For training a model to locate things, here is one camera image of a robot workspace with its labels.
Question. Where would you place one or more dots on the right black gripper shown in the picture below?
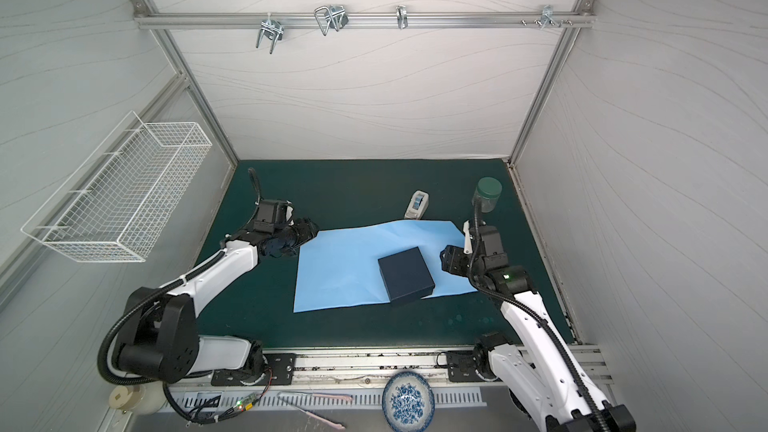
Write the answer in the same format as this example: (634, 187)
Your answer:
(454, 260)

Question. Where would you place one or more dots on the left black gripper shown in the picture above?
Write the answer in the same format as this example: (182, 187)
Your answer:
(306, 230)

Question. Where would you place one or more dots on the light blue wrapping paper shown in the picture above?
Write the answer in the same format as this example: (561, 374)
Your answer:
(340, 268)

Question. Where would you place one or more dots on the dark navy gift box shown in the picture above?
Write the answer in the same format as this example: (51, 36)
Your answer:
(406, 276)

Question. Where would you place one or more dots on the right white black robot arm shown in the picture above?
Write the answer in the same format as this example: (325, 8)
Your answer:
(548, 383)

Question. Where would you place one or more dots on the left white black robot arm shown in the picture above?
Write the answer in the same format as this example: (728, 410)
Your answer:
(157, 339)

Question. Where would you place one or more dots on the green table mat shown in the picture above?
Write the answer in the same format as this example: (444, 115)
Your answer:
(355, 193)

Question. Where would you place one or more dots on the green lid clear jar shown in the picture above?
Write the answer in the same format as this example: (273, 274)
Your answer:
(486, 194)

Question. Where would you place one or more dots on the blue white patterned plate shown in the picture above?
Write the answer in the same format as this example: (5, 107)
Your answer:
(408, 402)

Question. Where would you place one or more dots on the left metal hook clamp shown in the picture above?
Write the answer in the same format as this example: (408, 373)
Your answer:
(271, 31)

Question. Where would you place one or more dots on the metal hook clamp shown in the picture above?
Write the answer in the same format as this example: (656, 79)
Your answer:
(331, 17)
(271, 31)

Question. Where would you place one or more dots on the white round container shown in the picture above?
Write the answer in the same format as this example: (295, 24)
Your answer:
(142, 399)

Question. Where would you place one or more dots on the middle metal hook clamp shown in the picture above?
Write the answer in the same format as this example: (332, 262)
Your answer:
(331, 17)

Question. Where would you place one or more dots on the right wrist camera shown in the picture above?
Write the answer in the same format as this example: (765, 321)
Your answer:
(468, 244)

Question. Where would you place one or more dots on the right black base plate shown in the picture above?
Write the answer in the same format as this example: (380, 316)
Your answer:
(462, 367)

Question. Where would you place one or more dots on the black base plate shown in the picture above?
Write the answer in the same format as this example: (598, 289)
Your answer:
(462, 367)
(274, 368)

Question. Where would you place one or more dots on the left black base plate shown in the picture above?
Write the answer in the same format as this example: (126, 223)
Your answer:
(274, 368)

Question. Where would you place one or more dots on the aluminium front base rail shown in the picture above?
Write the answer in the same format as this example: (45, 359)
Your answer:
(360, 366)

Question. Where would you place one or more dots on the white wire basket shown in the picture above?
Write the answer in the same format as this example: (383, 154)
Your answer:
(114, 206)

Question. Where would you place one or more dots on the aluminium top cross rail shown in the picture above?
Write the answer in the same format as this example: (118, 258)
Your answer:
(357, 20)

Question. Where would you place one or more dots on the right metal bracket clamp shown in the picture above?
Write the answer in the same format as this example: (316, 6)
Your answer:
(546, 19)

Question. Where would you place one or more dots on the small metal ring clamp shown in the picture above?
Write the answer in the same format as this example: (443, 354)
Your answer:
(401, 17)

